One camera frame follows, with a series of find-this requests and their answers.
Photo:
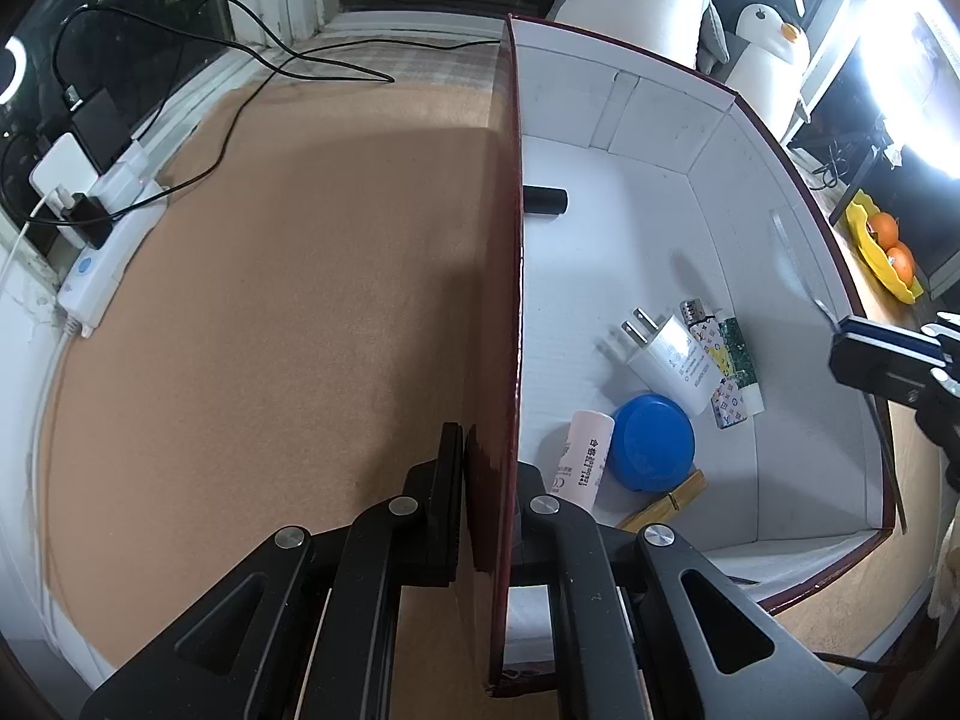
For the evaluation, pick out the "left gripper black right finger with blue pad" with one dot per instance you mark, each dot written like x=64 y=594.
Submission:
x=644 y=626

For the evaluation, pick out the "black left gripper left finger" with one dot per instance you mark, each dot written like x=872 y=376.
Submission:
x=305 y=626

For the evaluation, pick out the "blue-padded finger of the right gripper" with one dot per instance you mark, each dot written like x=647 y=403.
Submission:
x=901 y=337

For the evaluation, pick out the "dark red white cardboard box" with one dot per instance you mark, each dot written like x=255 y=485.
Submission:
x=676 y=191

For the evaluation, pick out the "orange fruit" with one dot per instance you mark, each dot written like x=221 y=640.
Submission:
x=902 y=263
x=884 y=230

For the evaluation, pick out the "yellow fruit tray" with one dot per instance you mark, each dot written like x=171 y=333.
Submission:
x=860 y=209

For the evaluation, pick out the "green white tube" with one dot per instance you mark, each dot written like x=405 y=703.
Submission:
x=744 y=367

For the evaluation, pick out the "wooden clothespin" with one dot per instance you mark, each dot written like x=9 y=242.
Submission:
x=665 y=508

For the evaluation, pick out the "pink white bottle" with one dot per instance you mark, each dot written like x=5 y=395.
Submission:
x=580 y=469

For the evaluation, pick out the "blue round lid container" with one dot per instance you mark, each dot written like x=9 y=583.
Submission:
x=653 y=445

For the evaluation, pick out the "white penguin plush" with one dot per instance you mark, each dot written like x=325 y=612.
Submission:
x=769 y=58

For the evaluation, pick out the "black cylinder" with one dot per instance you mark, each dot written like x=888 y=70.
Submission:
x=544 y=201

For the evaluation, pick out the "white power strip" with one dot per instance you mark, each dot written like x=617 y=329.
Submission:
x=96 y=275

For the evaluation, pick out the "black plug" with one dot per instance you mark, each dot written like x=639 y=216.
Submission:
x=87 y=216

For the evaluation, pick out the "white power adapter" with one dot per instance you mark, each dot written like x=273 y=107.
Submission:
x=64 y=165

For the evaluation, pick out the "black power adapter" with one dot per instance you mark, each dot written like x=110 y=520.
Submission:
x=98 y=127

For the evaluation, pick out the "white wall charger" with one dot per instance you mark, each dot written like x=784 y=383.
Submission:
x=671 y=361

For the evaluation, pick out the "white ring light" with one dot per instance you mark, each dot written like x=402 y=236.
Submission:
x=13 y=63

